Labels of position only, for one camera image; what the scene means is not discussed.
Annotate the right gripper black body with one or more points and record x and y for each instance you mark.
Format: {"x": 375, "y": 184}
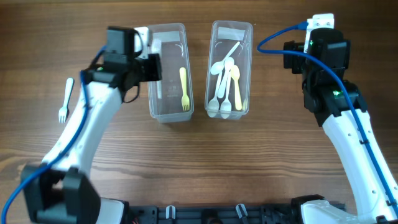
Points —
{"x": 298, "y": 63}

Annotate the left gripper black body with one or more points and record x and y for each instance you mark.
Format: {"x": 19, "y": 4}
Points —
{"x": 148, "y": 69}

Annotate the cream yellow plastic fork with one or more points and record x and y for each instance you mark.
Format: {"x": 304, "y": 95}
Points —
{"x": 185, "y": 98}

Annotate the cream yellow plastic spoon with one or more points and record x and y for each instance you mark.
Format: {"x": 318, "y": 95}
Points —
{"x": 235, "y": 75}

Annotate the white short plastic spoon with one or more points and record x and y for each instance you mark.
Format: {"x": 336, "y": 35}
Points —
{"x": 229, "y": 62}

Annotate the white spoon bowl toward robot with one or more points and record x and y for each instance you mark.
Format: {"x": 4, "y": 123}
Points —
{"x": 213, "y": 105}

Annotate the white slim plastic spoon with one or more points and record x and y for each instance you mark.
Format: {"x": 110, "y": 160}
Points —
{"x": 226, "y": 104}

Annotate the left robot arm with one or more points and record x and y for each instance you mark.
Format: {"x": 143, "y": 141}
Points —
{"x": 58, "y": 190}

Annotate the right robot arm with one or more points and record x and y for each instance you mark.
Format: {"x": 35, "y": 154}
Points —
{"x": 340, "y": 109}

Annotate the clear left plastic container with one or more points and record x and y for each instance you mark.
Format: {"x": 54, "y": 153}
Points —
{"x": 174, "y": 56}

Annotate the clear plastic container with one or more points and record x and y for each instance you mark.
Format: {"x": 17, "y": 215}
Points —
{"x": 224, "y": 35}
{"x": 174, "y": 56}

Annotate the clear right plastic container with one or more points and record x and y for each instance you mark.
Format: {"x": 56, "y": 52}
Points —
{"x": 224, "y": 35}

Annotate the white short plastic fork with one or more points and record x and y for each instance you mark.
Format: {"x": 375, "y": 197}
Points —
{"x": 64, "y": 110}

